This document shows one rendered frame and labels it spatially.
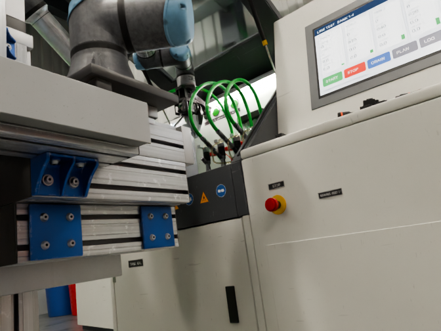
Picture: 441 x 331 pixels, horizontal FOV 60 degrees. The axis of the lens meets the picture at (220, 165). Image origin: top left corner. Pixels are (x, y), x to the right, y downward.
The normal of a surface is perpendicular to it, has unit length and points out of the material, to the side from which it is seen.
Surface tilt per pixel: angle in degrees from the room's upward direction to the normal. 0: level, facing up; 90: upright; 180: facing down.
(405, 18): 76
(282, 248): 90
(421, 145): 90
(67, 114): 90
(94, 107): 90
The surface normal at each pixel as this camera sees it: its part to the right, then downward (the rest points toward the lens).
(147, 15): 0.02, 0.18
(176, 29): 0.14, 0.68
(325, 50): -0.66, -0.31
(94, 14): 0.00, -0.18
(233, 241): -0.64, -0.08
